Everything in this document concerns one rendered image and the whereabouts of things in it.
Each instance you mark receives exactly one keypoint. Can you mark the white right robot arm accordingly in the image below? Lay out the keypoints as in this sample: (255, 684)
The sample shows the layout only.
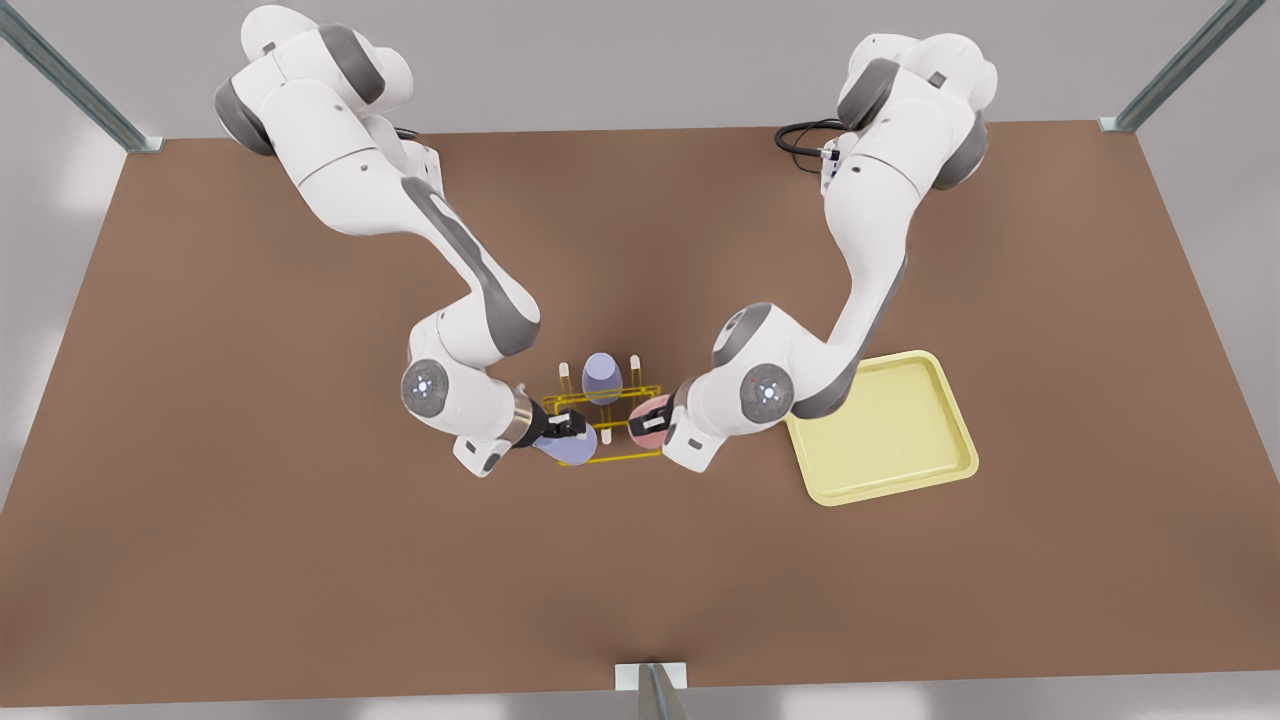
(340, 150)

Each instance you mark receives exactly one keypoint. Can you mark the pale yellow tray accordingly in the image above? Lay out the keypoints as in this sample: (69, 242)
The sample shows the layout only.
(885, 428)

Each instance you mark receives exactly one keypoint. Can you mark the silver frame post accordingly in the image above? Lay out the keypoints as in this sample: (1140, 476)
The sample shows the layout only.
(1175, 70)
(655, 690)
(70, 80)

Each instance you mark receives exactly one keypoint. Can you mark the pink cup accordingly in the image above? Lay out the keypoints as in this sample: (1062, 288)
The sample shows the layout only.
(640, 424)

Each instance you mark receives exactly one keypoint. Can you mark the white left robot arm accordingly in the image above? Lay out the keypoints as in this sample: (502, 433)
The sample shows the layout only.
(880, 200)

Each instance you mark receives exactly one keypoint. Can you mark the lavender cup upside down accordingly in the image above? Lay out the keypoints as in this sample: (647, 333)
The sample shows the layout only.
(602, 377)

